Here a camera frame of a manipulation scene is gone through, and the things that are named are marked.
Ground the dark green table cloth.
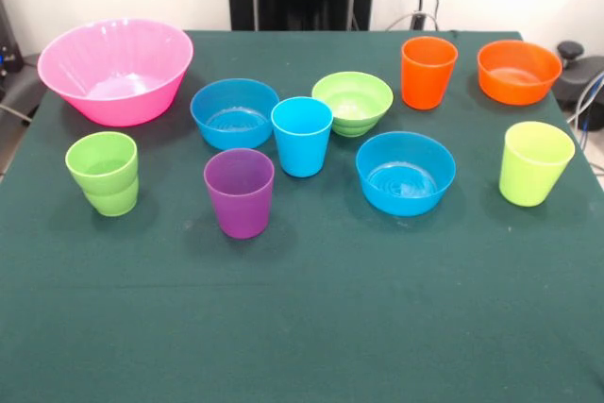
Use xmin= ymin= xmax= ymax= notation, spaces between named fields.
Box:
xmin=0 ymin=28 xmax=604 ymax=403

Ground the orange cup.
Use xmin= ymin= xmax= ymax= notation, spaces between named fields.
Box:
xmin=400 ymin=36 xmax=460 ymax=110

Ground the orange bowl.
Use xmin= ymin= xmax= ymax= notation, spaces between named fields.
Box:
xmin=476 ymin=39 xmax=563 ymax=107

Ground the grey cable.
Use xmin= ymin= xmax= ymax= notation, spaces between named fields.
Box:
xmin=0 ymin=103 xmax=33 ymax=126

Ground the purple cup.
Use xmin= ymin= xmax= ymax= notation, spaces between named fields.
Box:
xmin=203 ymin=147 xmax=276 ymax=240

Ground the yellow-green cup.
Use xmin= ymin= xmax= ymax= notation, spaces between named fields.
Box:
xmin=498 ymin=121 xmax=577 ymax=209

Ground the green bowl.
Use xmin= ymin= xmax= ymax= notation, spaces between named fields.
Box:
xmin=310 ymin=71 xmax=394 ymax=139

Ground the black device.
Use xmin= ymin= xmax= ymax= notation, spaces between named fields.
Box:
xmin=0 ymin=0 xmax=25 ymax=78

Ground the large pink bowl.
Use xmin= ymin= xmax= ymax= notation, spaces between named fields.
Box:
xmin=37 ymin=17 xmax=195 ymax=128

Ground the blue cup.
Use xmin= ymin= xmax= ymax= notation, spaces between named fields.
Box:
xmin=270 ymin=96 xmax=334 ymax=179

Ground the black office chair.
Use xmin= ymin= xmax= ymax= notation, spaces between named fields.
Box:
xmin=551 ymin=41 xmax=604 ymax=116

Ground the blue cable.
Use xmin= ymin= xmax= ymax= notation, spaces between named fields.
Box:
xmin=565 ymin=70 xmax=604 ymax=140

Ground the blue bowl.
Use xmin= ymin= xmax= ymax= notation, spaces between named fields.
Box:
xmin=355 ymin=130 xmax=458 ymax=218
xmin=189 ymin=77 xmax=281 ymax=151

